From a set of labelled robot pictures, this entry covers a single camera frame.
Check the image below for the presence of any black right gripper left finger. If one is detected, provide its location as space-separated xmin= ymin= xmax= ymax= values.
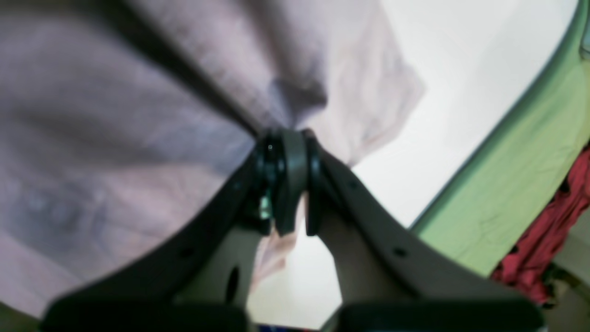
xmin=41 ymin=130 xmax=308 ymax=332

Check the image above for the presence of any green floor mat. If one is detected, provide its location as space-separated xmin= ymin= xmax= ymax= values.
xmin=411 ymin=0 xmax=589 ymax=277

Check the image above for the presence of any red garment on floor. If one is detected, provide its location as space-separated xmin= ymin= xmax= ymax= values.
xmin=490 ymin=144 xmax=590 ymax=308

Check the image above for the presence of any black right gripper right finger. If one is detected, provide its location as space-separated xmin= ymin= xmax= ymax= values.
xmin=304 ymin=130 xmax=544 ymax=332

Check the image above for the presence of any mauve pink t-shirt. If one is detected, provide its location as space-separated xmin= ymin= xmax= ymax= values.
xmin=0 ymin=0 xmax=422 ymax=317

